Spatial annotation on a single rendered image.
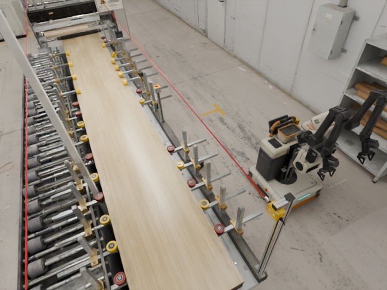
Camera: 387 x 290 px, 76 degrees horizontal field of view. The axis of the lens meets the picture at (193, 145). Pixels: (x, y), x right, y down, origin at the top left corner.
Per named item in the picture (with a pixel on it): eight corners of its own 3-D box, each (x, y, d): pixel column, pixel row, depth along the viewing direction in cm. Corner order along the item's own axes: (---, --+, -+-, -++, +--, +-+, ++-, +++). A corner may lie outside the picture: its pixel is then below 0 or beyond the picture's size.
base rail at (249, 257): (114, 45, 527) (113, 40, 519) (266, 278, 191) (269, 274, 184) (110, 46, 524) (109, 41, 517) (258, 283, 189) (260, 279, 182)
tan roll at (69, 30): (113, 23, 516) (112, 17, 508) (114, 25, 508) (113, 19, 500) (40, 38, 476) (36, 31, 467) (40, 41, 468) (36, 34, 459)
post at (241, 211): (237, 234, 212) (242, 203, 178) (239, 237, 209) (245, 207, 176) (234, 236, 211) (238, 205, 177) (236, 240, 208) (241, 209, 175)
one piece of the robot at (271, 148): (252, 174, 321) (261, 124, 263) (286, 159, 336) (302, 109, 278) (269, 193, 299) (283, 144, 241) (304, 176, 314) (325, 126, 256)
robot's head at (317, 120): (308, 118, 222) (321, 114, 207) (326, 111, 228) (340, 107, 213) (314, 133, 222) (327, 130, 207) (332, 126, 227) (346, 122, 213)
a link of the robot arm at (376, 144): (366, 131, 216) (359, 134, 213) (380, 133, 205) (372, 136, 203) (367, 144, 219) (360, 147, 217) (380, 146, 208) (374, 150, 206)
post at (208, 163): (209, 192, 246) (208, 159, 212) (211, 194, 243) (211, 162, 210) (205, 193, 245) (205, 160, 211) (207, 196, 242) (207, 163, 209)
